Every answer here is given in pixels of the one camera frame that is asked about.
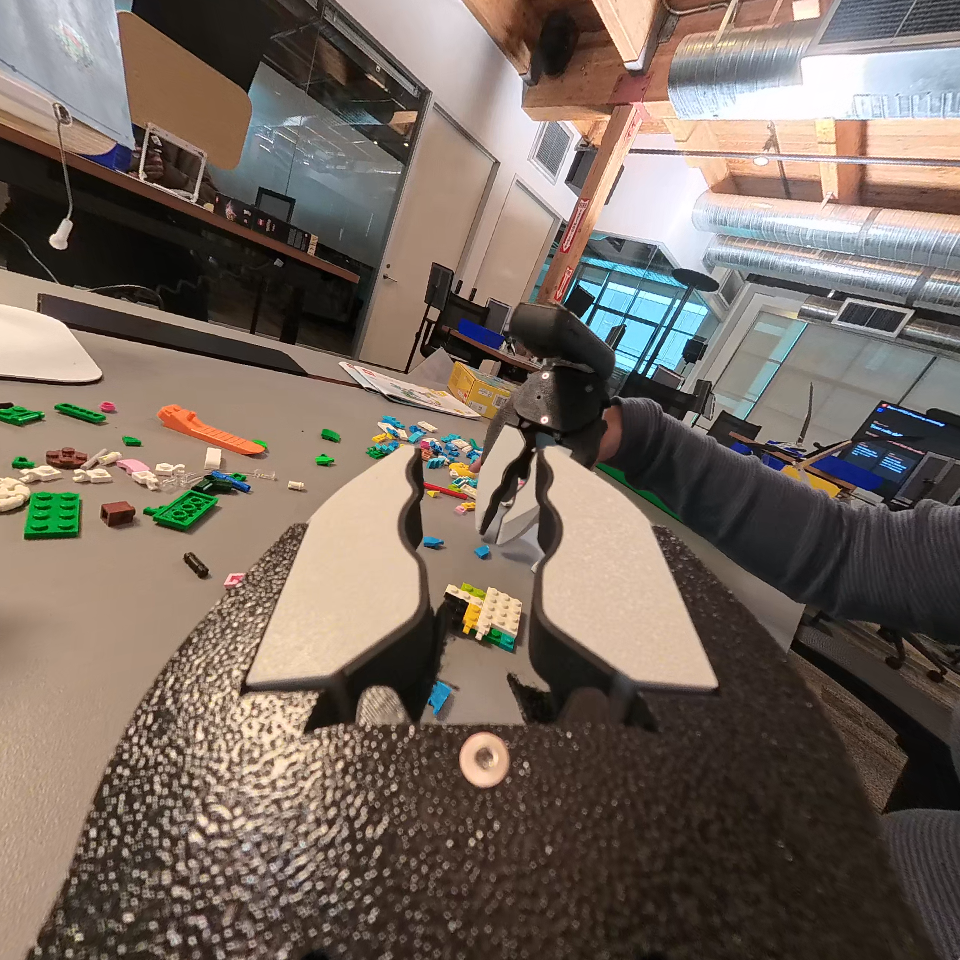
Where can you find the orange brick separator tool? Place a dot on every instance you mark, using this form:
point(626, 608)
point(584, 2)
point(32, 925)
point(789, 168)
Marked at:
point(206, 431)

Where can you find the grey desk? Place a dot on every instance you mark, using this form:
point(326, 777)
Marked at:
point(112, 660)

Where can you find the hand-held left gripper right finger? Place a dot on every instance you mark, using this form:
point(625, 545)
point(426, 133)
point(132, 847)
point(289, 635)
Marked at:
point(615, 600)

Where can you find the blue bar piece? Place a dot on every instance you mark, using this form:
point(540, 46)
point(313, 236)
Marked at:
point(229, 481)

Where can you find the wooden counter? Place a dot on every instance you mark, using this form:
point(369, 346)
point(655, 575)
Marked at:
point(225, 225)

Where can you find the white gooseneck lamp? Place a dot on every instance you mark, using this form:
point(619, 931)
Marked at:
point(61, 234)

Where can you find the wooden post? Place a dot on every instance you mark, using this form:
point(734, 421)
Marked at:
point(592, 202)

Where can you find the black office chair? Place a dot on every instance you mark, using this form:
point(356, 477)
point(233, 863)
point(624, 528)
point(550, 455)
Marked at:
point(885, 645)

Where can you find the black ceiling speaker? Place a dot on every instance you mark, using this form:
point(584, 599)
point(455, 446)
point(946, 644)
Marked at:
point(557, 45)

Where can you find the white frame model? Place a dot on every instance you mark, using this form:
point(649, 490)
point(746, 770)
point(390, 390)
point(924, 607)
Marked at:
point(172, 161)

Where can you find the person's right forearm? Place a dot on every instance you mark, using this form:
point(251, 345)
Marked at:
point(750, 517)

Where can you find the white door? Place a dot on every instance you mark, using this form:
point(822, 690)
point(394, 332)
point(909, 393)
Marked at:
point(427, 240)

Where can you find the computer monitor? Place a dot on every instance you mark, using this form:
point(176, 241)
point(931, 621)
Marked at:
point(896, 450)

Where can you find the person's torso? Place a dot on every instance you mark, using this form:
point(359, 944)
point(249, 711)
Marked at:
point(926, 885)

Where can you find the white round brick cluster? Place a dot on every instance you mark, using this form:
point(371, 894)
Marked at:
point(11, 495)

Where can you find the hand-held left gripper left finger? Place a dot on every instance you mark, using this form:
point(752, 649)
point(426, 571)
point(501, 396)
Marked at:
point(337, 592)

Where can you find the green plate with holes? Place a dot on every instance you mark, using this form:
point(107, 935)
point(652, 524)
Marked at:
point(186, 511)

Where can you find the white board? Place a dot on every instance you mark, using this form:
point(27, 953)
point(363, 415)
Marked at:
point(37, 345)

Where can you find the black box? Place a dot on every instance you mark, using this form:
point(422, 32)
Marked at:
point(262, 221)

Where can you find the blue storage bin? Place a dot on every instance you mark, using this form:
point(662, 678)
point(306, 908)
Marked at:
point(480, 334)

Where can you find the long green plate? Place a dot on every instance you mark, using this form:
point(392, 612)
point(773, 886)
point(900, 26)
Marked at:
point(79, 412)
point(19, 415)

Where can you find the small black cylinder piece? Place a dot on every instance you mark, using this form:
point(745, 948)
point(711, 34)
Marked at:
point(196, 565)

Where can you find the large silver air duct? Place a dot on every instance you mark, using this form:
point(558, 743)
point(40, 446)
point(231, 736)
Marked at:
point(742, 67)

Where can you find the instruction booklet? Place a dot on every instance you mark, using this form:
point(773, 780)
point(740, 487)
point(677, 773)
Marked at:
point(409, 390)

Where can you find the brown brick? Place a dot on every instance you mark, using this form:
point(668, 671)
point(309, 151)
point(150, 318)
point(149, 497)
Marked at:
point(118, 513)

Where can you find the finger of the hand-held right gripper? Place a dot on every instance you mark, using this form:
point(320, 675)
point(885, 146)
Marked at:
point(517, 525)
point(491, 487)

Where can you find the brown round plate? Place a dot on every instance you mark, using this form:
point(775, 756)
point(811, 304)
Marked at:
point(67, 457)

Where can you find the white and yellow brick assembly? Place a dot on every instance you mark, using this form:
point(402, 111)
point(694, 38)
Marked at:
point(491, 611)

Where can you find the person's right hand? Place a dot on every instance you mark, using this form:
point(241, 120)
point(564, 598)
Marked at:
point(611, 435)

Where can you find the pale printed sheet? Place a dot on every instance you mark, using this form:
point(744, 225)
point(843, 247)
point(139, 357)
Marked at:
point(60, 60)

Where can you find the cardboard sheet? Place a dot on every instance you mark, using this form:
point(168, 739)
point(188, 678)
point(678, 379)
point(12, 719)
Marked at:
point(187, 90)

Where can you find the large green square plate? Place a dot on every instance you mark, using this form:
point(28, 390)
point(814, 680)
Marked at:
point(52, 516)

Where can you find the pile of small colourful bricks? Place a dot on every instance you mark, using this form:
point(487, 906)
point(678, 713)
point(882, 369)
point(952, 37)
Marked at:
point(442, 450)

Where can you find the yellow cardboard box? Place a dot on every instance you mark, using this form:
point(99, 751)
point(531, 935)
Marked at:
point(480, 386)

